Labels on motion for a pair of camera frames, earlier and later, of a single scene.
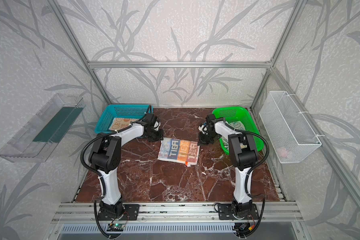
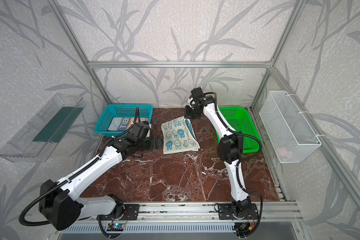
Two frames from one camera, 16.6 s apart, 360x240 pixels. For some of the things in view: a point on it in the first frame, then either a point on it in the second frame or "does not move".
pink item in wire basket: [283, 151] does not move
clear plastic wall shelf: [36, 142] does not move
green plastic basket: [240, 119] does not move
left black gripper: [155, 135] -> [151, 142]
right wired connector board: [243, 227] does not move
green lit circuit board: [115, 227] does not move
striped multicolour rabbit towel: [179, 151] -> [122, 123]
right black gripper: [204, 139] -> [192, 109]
